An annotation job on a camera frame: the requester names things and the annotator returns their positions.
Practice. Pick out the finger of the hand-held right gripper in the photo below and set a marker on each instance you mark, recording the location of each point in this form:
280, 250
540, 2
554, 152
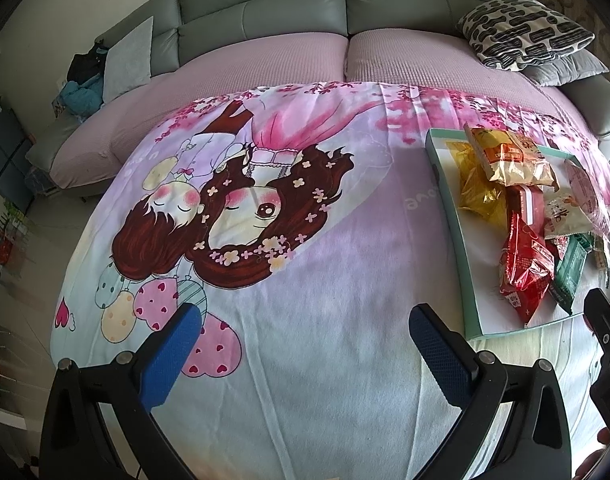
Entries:
605, 320

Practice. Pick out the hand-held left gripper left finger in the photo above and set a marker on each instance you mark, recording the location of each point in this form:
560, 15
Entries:
170, 355

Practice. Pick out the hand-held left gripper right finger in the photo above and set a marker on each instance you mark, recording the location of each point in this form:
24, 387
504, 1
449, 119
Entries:
440, 355

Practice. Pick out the green snack packet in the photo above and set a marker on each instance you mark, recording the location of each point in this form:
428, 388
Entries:
570, 275

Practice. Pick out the white tray with green rim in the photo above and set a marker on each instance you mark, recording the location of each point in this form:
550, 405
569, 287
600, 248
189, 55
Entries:
480, 280

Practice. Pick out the large red snack packet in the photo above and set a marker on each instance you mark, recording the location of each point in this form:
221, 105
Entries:
527, 270

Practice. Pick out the cream snack packet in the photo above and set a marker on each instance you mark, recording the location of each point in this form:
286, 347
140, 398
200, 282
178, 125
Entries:
565, 215

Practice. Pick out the pink snack packet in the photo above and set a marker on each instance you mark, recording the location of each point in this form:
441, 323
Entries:
585, 185

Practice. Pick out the red-brown biscuit packet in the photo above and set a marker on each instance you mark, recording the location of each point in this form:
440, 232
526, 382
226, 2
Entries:
527, 205

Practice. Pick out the orange labelled snack packet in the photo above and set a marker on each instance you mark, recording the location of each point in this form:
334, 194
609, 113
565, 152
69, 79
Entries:
510, 160

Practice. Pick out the person's right hand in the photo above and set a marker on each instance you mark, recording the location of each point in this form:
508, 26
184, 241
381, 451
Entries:
605, 460

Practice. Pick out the printed blanket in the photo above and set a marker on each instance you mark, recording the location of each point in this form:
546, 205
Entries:
335, 285

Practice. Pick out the yellow clear snack packet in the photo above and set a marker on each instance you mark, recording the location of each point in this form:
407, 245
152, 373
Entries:
477, 195

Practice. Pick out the green potted plant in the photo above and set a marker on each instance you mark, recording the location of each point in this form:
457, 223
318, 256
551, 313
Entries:
12, 220

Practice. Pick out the grey pillow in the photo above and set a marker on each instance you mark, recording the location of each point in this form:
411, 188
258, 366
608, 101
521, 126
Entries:
570, 70

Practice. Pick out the dark grey cabinet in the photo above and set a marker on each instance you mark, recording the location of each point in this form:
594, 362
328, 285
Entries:
2, 150

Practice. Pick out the light grey cushion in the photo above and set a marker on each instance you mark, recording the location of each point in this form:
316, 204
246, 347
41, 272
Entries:
127, 60

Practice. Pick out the black patterned pillow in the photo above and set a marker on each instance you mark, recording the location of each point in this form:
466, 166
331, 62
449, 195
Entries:
520, 30

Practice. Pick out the grey sofa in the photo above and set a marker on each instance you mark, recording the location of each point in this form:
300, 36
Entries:
265, 15

